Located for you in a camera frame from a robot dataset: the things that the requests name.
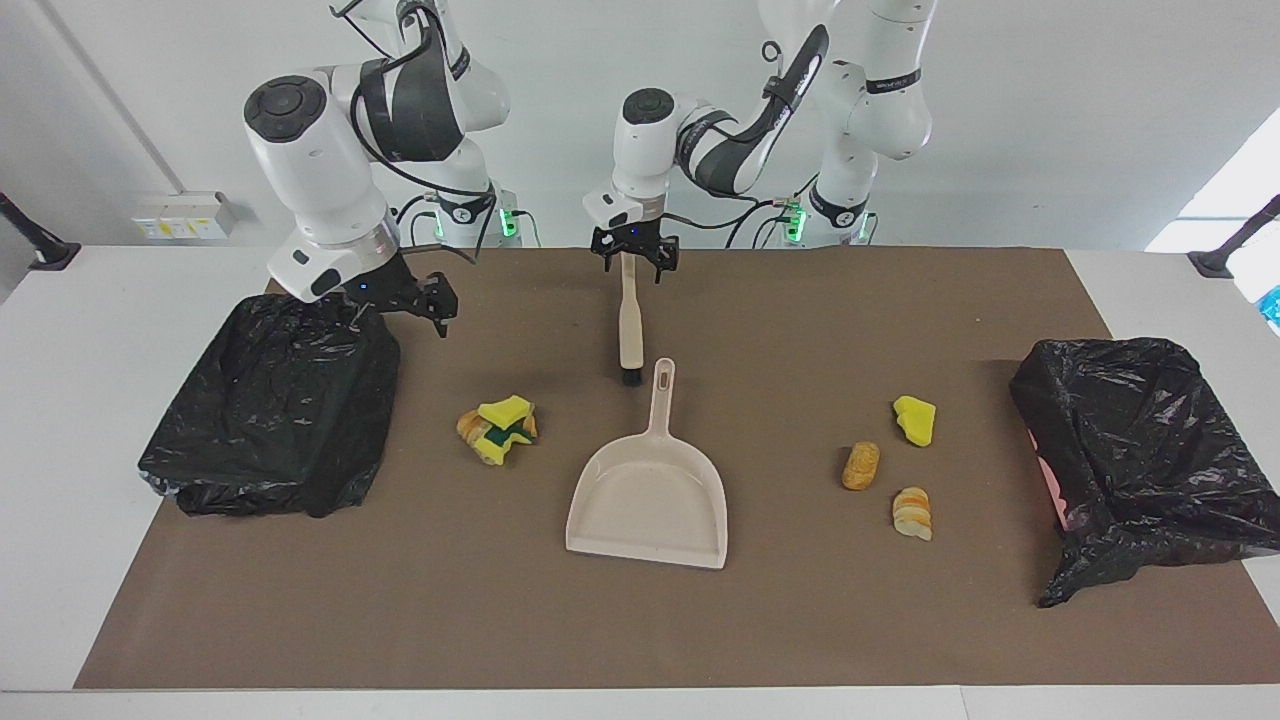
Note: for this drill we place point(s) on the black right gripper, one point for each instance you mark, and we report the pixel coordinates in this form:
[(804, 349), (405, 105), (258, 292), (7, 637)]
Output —
[(395, 285)]

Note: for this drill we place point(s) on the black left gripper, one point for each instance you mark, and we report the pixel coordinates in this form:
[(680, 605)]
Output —
[(630, 240)]

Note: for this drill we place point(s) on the beige hand brush black bristles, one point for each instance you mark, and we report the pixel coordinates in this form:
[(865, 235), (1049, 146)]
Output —
[(630, 330)]

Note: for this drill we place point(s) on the small yellow sponge piece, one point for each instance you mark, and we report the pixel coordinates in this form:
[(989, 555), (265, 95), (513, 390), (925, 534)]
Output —
[(505, 410)]

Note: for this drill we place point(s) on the yellow and green scouring sponge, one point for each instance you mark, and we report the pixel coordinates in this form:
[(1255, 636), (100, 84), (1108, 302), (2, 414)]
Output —
[(512, 436)]

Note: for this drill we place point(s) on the beige plastic dustpan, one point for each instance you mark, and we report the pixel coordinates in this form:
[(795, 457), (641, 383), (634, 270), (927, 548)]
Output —
[(650, 500)]

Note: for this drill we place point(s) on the brown oval bread roll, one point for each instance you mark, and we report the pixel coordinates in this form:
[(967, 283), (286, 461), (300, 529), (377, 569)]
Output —
[(860, 466)]

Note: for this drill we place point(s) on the large yellow sponge piece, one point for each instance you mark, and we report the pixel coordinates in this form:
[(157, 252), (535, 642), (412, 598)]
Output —
[(915, 420)]

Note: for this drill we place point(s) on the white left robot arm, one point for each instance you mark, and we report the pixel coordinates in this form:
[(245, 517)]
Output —
[(870, 110)]

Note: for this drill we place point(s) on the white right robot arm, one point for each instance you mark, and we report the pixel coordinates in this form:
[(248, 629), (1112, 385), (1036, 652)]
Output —
[(300, 150)]

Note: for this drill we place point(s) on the right black trash bag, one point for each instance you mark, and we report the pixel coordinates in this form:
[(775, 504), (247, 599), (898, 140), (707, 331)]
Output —
[(280, 410)]

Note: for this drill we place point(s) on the black trash bag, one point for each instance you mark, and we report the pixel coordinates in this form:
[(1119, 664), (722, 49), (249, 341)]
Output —
[(280, 410), (1150, 450)]

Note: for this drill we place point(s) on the left black trash bag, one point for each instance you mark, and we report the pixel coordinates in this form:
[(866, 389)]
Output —
[(1150, 450)]

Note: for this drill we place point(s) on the brown table mat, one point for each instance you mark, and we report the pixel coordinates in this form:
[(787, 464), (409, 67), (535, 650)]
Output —
[(780, 620)]

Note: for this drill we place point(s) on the black stand foot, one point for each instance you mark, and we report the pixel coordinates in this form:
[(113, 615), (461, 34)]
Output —
[(50, 255), (1215, 262)]

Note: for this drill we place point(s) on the blue plastic item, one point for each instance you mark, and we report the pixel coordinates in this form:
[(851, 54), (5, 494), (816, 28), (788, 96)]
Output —
[(1272, 308)]

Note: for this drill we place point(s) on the white wall socket box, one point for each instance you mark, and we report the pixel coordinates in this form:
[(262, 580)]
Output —
[(180, 215)]

